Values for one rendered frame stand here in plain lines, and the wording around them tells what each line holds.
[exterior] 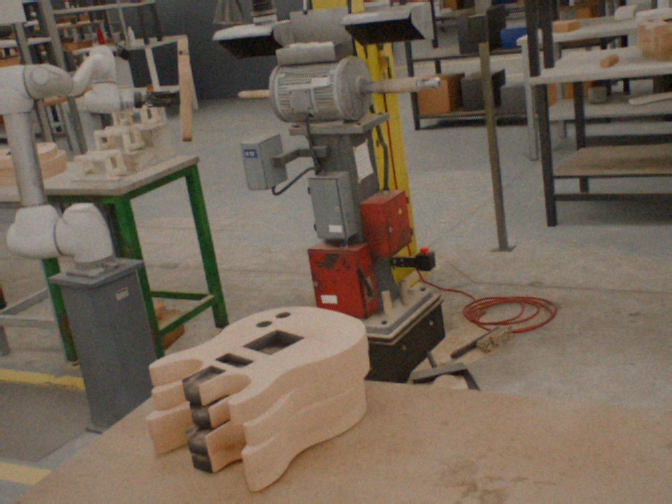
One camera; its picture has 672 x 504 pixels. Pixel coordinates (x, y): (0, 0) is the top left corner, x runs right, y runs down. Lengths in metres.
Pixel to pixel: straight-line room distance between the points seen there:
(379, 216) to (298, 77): 0.66
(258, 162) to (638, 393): 1.74
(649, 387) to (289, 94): 1.84
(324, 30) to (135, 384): 1.67
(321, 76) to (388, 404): 2.17
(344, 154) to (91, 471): 2.28
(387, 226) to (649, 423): 2.28
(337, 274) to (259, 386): 2.30
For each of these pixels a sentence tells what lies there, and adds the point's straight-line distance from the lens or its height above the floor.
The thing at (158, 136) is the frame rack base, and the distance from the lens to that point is 4.98.
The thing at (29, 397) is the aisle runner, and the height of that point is 0.00.
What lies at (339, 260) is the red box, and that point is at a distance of 4.17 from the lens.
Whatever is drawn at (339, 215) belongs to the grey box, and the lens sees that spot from 4.12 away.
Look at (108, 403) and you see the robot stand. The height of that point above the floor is 0.16.
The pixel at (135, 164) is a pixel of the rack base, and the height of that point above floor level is 0.97.
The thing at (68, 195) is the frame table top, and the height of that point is 0.89.
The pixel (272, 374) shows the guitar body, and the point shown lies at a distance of 1.97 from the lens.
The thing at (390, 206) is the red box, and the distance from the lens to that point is 4.16.
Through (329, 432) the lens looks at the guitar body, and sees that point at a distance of 2.07.
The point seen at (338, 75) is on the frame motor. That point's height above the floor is 1.32.
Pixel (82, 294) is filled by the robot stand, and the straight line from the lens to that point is 4.17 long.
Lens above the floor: 1.88
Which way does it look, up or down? 18 degrees down
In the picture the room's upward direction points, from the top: 9 degrees counter-clockwise
